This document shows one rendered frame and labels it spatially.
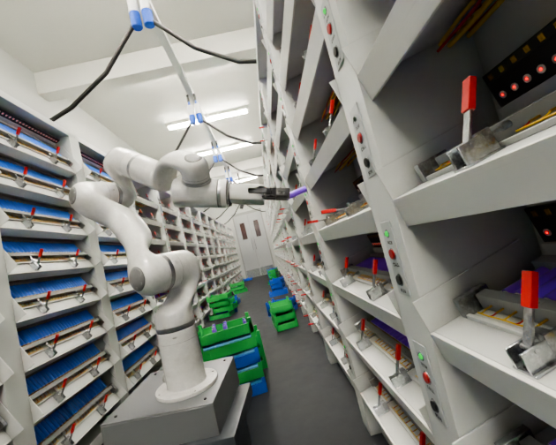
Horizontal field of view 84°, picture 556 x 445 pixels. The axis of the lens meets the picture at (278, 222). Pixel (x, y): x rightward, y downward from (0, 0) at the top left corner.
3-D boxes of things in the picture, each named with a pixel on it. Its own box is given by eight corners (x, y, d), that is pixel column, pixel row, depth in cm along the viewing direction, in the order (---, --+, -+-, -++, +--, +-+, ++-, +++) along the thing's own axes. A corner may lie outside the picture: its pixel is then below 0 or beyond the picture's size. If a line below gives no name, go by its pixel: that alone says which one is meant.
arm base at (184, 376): (142, 405, 90) (130, 343, 91) (177, 373, 109) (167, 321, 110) (200, 400, 86) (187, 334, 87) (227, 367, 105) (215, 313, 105)
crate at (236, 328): (198, 348, 162) (194, 333, 162) (200, 339, 181) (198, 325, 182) (253, 331, 167) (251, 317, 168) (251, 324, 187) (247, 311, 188)
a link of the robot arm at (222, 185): (221, 209, 95) (231, 209, 95) (216, 205, 86) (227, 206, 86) (221, 183, 95) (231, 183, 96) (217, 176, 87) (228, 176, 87)
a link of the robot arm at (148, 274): (196, 268, 99) (154, 280, 85) (179, 293, 103) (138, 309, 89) (115, 175, 115) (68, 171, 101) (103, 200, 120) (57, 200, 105)
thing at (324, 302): (345, 341, 122) (327, 309, 123) (319, 311, 182) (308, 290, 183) (388, 314, 123) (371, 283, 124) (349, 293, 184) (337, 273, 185)
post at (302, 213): (331, 364, 180) (257, 73, 195) (327, 358, 189) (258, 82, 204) (364, 355, 181) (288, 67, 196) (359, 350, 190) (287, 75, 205)
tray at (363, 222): (384, 230, 56) (356, 184, 56) (323, 241, 116) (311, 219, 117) (476, 177, 57) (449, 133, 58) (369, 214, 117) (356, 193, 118)
